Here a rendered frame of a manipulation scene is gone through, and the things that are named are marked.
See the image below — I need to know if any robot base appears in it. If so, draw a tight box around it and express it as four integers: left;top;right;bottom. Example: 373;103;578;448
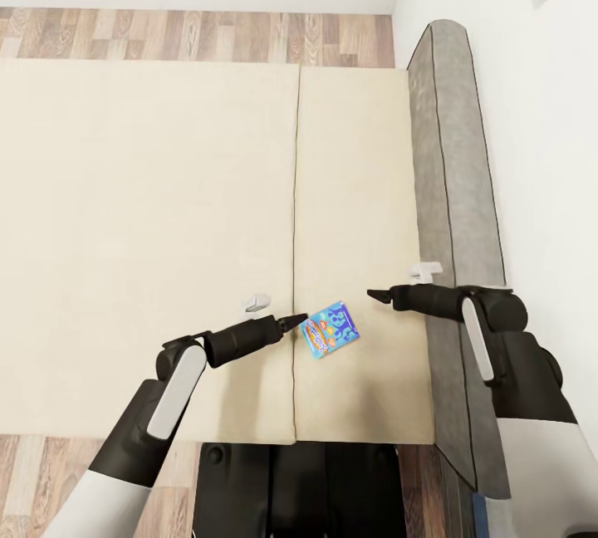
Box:
191;441;407;538

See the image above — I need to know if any board game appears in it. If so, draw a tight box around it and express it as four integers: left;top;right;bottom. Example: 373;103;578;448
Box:
299;300;359;359

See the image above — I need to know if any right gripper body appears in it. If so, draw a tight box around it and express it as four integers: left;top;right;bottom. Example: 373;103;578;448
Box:
392;283;444;316

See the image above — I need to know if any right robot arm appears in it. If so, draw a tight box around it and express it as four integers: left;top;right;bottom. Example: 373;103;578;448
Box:
367;262;598;538

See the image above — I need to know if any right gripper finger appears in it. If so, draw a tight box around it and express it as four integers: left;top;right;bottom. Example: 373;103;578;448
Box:
367;287;393;305

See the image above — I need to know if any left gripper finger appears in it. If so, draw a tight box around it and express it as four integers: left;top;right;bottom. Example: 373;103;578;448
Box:
275;312;310;337

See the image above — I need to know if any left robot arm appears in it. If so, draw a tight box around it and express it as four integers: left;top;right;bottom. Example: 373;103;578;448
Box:
40;293;310;538

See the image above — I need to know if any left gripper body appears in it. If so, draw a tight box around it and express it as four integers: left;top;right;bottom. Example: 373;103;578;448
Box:
227;315;281;359

